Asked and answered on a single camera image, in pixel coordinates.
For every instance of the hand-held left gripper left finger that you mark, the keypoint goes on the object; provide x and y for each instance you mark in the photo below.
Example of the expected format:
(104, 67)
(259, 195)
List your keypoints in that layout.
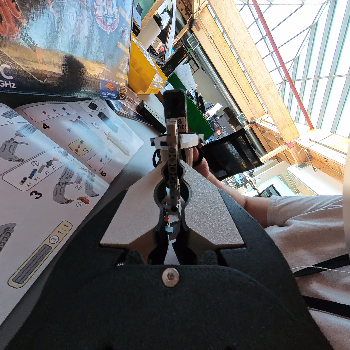
(131, 216)

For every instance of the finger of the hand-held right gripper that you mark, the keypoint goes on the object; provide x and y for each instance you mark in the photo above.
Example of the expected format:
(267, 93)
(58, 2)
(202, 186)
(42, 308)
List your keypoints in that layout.
(190, 141)
(160, 142)

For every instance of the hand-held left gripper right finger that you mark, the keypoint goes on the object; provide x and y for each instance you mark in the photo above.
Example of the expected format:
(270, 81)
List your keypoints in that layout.
(213, 216)

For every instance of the grey toy beam arm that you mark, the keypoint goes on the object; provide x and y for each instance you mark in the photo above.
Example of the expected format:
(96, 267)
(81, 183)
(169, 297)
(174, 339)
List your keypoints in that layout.
(172, 164)

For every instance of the person's right forearm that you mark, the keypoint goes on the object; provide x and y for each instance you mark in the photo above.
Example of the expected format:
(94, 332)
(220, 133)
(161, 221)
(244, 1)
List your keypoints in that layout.
(246, 203)

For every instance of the grey desk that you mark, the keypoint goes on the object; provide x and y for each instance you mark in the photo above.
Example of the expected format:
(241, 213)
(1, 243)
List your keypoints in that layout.
(131, 172)

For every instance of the person's right hand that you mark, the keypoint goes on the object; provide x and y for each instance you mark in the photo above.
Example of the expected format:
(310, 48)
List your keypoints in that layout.
(205, 171)

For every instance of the green plastic bin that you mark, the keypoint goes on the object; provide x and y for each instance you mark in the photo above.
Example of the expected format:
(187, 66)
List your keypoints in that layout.
(197, 120)

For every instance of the small black box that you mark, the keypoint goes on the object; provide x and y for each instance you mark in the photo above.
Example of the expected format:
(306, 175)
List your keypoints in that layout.
(149, 114)

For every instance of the clear plastic bag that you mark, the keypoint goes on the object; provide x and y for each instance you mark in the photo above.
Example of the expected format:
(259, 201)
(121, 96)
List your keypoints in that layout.
(157, 79)

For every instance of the white printed paper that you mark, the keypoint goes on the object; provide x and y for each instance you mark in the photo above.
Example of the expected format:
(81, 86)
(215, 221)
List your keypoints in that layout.
(187, 75)

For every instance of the black carton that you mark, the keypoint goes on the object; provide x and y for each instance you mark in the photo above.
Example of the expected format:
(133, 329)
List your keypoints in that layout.
(175, 61)

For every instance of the yellow plastic bin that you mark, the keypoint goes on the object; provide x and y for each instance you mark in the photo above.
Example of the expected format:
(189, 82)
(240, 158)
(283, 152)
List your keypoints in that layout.
(139, 71)

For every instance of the black monitor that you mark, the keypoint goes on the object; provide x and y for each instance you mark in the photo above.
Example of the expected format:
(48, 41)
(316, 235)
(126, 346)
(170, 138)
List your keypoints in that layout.
(269, 190)

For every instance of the white air vent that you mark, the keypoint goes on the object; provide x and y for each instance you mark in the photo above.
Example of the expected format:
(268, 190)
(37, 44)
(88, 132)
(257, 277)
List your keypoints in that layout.
(192, 41)

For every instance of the white paper roll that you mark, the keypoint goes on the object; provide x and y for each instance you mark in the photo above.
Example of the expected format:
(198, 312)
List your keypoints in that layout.
(149, 34)

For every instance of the large wooden ceiling beam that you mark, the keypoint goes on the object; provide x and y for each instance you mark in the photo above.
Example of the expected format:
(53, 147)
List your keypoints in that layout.
(246, 54)

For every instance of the white instruction booklet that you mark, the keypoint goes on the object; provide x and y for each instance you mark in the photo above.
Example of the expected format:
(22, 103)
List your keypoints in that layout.
(41, 218)

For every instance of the large blue toy box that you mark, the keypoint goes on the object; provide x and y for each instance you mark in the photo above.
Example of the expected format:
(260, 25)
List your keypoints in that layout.
(68, 41)

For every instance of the wooden window sill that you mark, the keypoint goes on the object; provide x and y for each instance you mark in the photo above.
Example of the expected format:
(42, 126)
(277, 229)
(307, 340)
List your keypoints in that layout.
(322, 155)

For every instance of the person's white shirt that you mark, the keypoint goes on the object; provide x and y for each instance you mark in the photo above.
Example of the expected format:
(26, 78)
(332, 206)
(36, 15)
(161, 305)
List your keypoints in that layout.
(322, 289)

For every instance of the glass skylight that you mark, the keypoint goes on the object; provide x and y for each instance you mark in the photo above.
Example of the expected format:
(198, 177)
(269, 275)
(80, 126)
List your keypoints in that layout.
(328, 68)

